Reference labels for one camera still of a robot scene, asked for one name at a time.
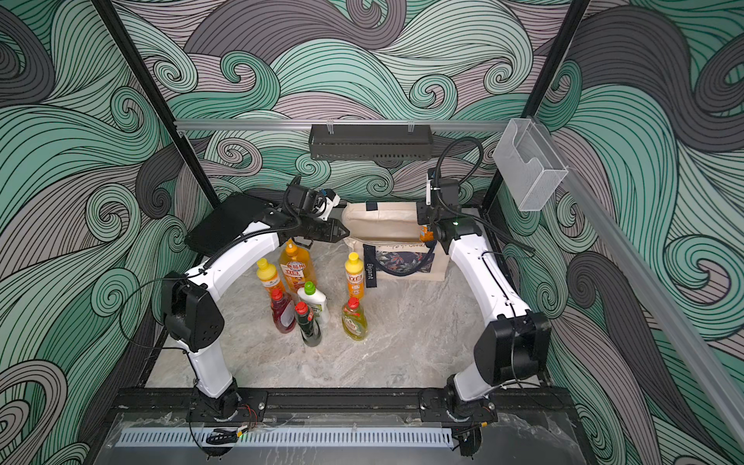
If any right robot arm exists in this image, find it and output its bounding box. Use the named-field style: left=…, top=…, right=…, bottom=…
left=417, top=137, right=551, bottom=422

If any black wall shelf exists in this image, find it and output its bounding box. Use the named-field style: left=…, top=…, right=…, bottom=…
left=308, top=124, right=433, bottom=162

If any large orange dish soap bottle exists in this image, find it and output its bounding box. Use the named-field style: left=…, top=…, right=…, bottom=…
left=279, top=239, right=318, bottom=294

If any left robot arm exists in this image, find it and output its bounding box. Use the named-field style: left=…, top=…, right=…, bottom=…
left=161, top=197, right=350, bottom=422

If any white slotted cable duct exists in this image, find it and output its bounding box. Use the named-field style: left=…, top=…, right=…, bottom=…
left=114, top=426, right=455, bottom=449

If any beige canvas shopping bag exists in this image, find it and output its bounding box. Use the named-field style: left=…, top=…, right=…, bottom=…
left=341, top=201, right=450, bottom=289

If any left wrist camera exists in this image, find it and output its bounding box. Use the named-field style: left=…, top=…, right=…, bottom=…
left=287, top=184, right=341, bottom=221

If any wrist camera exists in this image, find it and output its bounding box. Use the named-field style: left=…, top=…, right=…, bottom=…
left=425, top=178, right=459, bottom=207
left=287, top=184, right=341, bottom=221

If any clear plastic wall bin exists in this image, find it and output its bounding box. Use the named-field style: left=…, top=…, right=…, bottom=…
left=493, top=118, right=568, bottom=212

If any yellow cap orange bottle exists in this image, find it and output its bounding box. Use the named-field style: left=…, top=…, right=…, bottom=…
left=257, top=258, right=286, bottom=296
left=345, top=252, right=364, bottom=300
left=420, top=225, right=436, bottom=243

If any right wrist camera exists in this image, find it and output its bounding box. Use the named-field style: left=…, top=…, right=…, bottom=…
left=425, top=178, right=459, bottom=207

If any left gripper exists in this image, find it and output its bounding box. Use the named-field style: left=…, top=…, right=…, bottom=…
left=297, top=218, right=350, bottom=244

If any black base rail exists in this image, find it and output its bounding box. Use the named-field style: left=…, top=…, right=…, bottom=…
left=112, top=387, right=573, bottom=424

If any white bottle green cap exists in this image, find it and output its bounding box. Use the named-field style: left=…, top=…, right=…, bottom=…
left=298, top=281, right=329, bottom=322

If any yellow-green bottle red cap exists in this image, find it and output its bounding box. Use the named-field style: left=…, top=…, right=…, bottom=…
left=342, top=296, right=368, bottom=341

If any black case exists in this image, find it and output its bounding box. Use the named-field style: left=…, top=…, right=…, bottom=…
left=185, top=193, right=273, bottom=257

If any dark green bottle red cap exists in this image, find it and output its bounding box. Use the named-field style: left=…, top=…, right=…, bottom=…
left=294, top=301, right=322, bottom=347

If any red liquid bottle red cap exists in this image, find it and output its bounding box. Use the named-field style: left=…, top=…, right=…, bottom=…
left=270, top=289, right=296, bottom=333

